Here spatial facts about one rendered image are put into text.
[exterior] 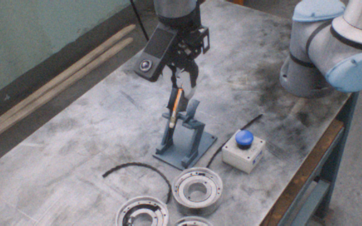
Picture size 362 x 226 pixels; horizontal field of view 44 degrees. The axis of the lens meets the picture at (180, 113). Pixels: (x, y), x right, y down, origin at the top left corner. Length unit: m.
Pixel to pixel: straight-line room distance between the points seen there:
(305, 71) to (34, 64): 1.80
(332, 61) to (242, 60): 0.37
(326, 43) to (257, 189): 0.35
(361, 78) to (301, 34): 0.18
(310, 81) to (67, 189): 0.64
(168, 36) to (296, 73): 0.45
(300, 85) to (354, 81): 0.20
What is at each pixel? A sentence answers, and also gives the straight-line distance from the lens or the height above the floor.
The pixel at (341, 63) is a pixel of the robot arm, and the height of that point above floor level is 1.00.
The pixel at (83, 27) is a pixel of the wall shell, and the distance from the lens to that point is 2.83.
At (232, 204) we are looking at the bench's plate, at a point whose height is 0.80.
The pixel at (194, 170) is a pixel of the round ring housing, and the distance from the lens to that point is 0.97.
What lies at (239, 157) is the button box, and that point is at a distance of 0.98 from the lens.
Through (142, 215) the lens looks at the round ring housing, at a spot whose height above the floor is 0.82.
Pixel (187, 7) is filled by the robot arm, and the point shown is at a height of 1.18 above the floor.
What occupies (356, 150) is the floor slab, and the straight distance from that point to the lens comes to 2.21.
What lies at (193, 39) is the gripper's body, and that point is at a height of 1.10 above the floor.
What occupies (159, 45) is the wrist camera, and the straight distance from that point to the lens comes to 0.82.
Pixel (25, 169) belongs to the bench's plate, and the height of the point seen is 0.80.
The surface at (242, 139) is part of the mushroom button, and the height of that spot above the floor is 0.87.
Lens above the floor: 1.58
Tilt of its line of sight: 43 degrees down
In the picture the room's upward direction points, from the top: 5 degrees counter-clockwise
